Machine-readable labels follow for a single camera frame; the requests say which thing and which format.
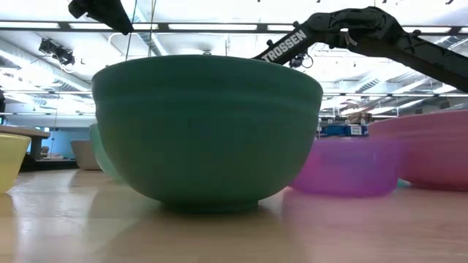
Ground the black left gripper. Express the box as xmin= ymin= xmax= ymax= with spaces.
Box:
xmin=67 ymin=0 xmax=135 ymax=37

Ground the dark green bowl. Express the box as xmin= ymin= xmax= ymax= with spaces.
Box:
xmin=91 ymin=54 xmax=325 ymax=214

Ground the pink bowl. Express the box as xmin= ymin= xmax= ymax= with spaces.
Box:
xmin=368 ymin=109 xmax=468 ymax=192

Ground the light green bowl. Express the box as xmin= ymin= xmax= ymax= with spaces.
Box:
xmin=88 ymin=123 xmax=127 ymax=185

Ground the beige bowl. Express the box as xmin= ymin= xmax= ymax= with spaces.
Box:
xmin=69 ymin=140 xmax=102 ymax=171

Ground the wooden background table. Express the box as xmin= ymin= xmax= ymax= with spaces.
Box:
xmin=0 ymin=125 xmax=51 ymax=161

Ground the yellow bowl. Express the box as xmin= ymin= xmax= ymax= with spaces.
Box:
xmin=0 ymin=133 xmax=32 ymax=194

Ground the blue storage bin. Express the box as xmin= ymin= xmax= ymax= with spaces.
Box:
xmin=319 ymin=123 xmax=370 ymax=137

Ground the purple translucent bowl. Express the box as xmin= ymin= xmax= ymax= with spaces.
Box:
xmin=290 ymin=137 xmax=401 ymax=198

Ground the hanging black cable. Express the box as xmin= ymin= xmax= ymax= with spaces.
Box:
xmin=147 ymin=0 xmax=158 ymax=58
xmin=124 ymin=0 xmax=139 ymax=62

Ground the black ceiling camera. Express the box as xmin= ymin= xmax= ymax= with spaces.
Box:
xmin=288 ymin=52 xmax=314 ymax=69
xmin=38 ymin=38 xmax=76 ymax=67

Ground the overhead frame rail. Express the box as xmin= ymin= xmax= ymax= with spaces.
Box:
xmin=0 ymin=20 xmax=468 ymax=37

